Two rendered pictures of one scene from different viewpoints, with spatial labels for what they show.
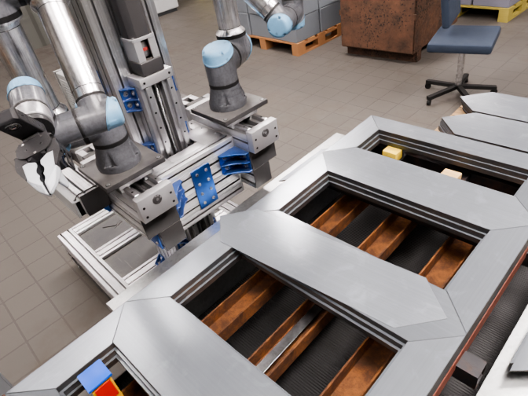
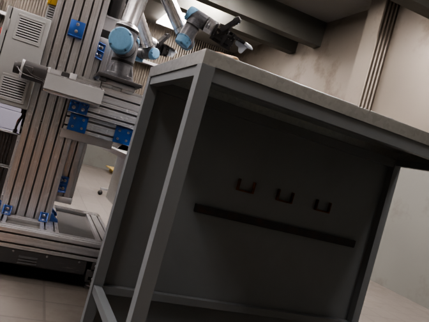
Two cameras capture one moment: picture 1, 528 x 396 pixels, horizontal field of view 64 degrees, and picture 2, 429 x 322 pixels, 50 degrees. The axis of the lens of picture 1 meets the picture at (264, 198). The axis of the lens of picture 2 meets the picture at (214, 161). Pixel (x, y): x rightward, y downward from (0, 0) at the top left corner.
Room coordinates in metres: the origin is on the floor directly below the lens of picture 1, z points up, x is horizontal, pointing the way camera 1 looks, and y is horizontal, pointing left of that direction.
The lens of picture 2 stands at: (0.03, 2.57, 0.76)
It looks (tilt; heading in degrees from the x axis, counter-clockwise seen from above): 0 degrees down; 287
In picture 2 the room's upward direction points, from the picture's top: 15 degrees clockwise
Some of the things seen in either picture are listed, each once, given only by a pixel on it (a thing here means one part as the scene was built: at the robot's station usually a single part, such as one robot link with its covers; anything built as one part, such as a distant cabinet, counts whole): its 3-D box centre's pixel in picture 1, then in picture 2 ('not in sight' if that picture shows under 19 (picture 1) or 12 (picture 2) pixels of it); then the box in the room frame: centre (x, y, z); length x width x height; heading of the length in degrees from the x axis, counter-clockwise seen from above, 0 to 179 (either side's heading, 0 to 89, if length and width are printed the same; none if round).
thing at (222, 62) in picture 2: not in sight; (329, 121); (0.18, 0.77, 1.03); 1.30 x 0.60 x 0.04; 40
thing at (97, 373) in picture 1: (95, 377); not in sight; (0.59, 0.46, 0.88); 0.06 x 0.06 x 0.02; 40
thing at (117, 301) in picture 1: (260, 213); (129, 155); (1.33, 0.03, 0.67); 1.30 x 0.20 x 0.03; 130
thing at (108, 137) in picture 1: (99, 119); (126, 48); (1.29, 0.47, 1.20); 0.13 x 0.12 x 0.14; 110
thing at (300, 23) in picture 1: (291, 12); (140, 53); (1.58, -0.22, 1.34); 0.11 x 0.08 x 0.11; 154
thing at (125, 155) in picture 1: (115, 149); (120, 70); (1.29, 0.46, 1.09); 0.15 x 0.15 x 0.10
